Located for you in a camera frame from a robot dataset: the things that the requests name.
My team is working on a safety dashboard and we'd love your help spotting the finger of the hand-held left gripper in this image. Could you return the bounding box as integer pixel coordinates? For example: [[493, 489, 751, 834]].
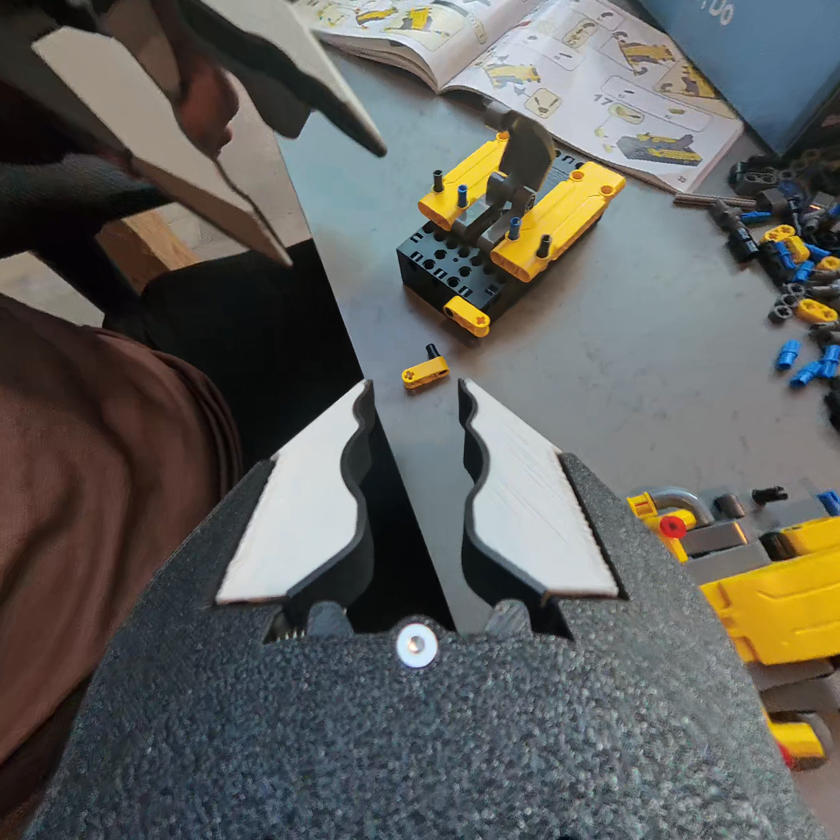
[[174, 0, 388, 158], [31, 25, 294, 268]]

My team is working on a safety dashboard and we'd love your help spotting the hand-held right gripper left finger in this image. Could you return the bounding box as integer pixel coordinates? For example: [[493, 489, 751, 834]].
[[214, 379, 378, 621]]

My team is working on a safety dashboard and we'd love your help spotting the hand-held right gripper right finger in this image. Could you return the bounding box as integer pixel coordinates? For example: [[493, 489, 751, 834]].
[[457, 378, 622, 608]]

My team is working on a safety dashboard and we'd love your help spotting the small yellow brick connector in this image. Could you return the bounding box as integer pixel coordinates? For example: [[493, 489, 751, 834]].
[[444, 295, 492, 337], [402, 343, 451, 389]]

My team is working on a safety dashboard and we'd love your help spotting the instruction booklet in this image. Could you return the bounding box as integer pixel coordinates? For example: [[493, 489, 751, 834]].
[[292, 0, 746, 194]]

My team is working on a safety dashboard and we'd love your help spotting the black and yellow brick assembly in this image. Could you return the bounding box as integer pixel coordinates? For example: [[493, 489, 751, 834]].
[[395, 101, 627, 329]]

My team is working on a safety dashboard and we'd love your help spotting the person's brown shirt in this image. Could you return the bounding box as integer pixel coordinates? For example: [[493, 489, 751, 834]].
[[0, 295, 244, 821]]

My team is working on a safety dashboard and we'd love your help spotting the yellow and grey brick module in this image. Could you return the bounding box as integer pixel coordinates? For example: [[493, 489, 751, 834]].
[[626, 486, 840, 770]]

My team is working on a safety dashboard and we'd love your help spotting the pile of loose brick pieces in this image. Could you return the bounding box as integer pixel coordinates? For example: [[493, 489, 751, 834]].
[[675, 147, 840, 427]]

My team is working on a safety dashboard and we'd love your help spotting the blue cardboard box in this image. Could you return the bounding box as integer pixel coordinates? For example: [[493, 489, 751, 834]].
[[640, 0, 840, 155]]

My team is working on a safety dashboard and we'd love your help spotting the wooden post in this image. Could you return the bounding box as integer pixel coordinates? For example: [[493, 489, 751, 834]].
[[97, 209, 198, 293]]

